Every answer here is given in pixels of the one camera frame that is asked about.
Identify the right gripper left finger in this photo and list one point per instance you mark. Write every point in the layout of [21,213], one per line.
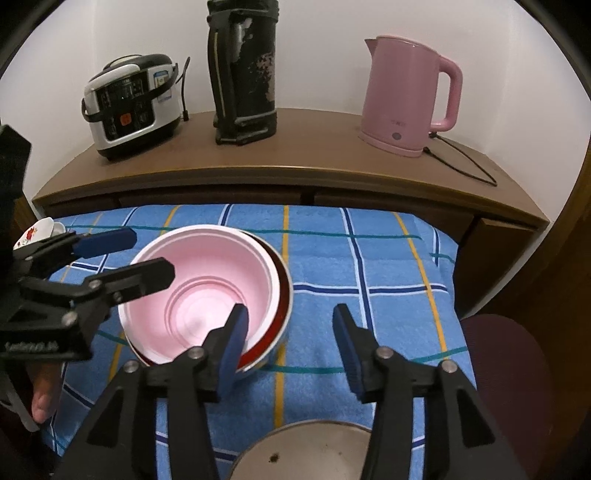
[117,439]

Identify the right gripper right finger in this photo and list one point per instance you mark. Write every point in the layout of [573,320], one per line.
[462,439]

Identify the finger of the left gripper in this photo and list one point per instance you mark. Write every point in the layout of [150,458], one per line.
[125,284]
[72,245]

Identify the red flower white plate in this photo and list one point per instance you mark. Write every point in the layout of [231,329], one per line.
[43,229]

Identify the pink plastic bowl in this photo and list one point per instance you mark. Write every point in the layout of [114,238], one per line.
[203,290]

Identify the white enamel bowl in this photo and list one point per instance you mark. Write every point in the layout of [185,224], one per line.
[316,449]

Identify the stainless steel bowl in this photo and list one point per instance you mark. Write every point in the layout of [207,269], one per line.
[272,313]

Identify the person's left hand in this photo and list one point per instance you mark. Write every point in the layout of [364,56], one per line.
[46,383]

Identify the dark red stool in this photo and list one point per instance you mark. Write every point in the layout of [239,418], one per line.
[514,381]

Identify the silver black rice cooker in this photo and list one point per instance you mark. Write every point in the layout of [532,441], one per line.
[133,104]

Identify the blue plaid tablecloth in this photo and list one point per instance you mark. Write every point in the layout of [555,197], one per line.
[290,266]

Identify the brown wooden cabinet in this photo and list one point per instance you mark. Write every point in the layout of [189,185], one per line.
[316,158]

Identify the black thermos flask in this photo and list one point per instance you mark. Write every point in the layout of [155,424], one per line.
[241,55]

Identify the pink electric kettle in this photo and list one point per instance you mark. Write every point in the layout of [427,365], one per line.
[400,101]

